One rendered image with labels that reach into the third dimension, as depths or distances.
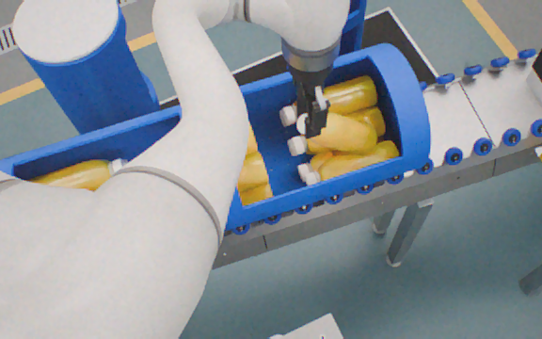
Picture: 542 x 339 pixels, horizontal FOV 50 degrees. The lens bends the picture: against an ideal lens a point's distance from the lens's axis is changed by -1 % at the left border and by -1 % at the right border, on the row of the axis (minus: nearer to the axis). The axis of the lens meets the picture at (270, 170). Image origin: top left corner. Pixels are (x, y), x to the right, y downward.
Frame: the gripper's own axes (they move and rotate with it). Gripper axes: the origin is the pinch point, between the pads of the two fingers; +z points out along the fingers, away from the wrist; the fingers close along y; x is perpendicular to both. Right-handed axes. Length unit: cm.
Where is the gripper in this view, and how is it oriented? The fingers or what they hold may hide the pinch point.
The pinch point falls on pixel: (309, 117)
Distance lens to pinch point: 110.1
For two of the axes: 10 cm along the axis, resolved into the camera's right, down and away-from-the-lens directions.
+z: 0.5, 4.2, 9.1
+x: -9.5, 3.0, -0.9
